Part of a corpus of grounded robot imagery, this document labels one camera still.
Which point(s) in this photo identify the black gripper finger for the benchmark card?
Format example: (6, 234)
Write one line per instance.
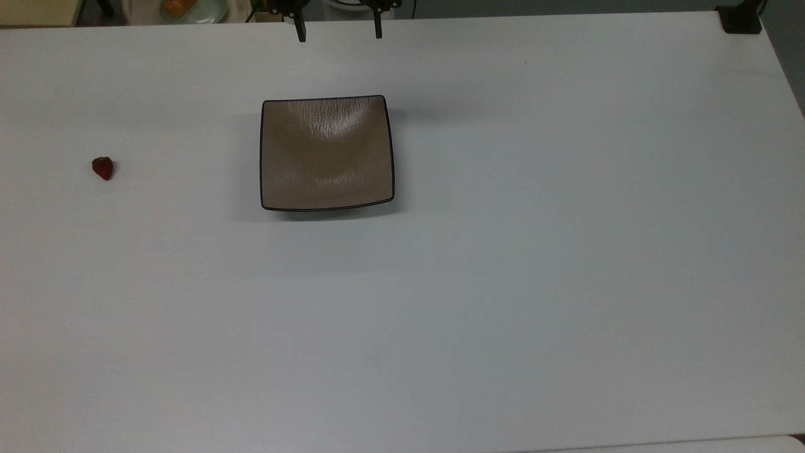
(378, 25)
(300, 28)

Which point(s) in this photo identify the red strawberry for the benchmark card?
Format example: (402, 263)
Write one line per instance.
(103, 168)

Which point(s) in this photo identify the square brown ceramic plate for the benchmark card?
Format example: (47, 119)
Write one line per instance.
(327, 157)

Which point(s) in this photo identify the pale green round dish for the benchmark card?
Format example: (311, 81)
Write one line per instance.
(210, 9)

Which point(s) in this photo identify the orange food item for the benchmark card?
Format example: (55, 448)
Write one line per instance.
(179, 6)

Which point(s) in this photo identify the beige wooden board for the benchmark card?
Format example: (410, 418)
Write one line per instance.
(38, 11)

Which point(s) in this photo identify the white adjacent table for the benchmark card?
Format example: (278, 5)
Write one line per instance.
(692, 447)

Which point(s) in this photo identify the black table clamp mount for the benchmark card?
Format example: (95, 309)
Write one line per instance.
(739, 20)

